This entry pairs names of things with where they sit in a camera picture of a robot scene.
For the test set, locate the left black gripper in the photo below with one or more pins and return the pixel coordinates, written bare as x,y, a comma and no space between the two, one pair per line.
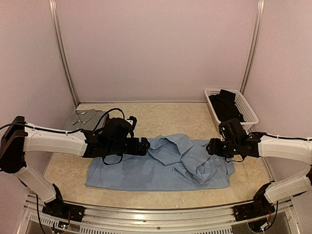
143,149

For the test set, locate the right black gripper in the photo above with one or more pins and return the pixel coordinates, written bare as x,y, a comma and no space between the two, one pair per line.
214,149

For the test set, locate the light blue long sleeve shirt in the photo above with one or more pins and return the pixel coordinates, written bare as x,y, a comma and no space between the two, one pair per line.
172,163

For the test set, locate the white plastic laundry basket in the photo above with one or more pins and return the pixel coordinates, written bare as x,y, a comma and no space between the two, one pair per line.
250,118

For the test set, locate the grey button shirt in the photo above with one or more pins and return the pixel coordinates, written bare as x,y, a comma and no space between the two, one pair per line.
83,119

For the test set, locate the red black plaid shirt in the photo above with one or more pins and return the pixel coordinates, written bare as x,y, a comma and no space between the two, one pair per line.
107,121

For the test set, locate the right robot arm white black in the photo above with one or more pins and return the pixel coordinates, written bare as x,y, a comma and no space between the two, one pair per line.
235,141

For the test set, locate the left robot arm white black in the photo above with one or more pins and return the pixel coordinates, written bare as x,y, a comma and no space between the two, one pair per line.
116,137

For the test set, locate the black shirt in basket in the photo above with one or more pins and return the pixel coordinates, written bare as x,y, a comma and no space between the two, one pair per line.
224,106

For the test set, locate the front aluminium rail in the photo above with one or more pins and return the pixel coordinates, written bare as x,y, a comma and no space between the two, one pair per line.
96,219

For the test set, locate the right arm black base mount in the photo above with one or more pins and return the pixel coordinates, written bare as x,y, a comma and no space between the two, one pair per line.
251,210

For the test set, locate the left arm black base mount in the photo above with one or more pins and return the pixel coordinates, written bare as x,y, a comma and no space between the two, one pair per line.
66,211

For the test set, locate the right aluminium frame post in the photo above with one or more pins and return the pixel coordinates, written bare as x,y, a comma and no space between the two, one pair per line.
253,46

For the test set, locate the aluminium frame post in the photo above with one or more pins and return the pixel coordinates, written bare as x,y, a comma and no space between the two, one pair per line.
61,50
253,46

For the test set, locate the left aluminium frame post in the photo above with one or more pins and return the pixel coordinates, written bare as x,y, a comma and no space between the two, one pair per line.
61,50

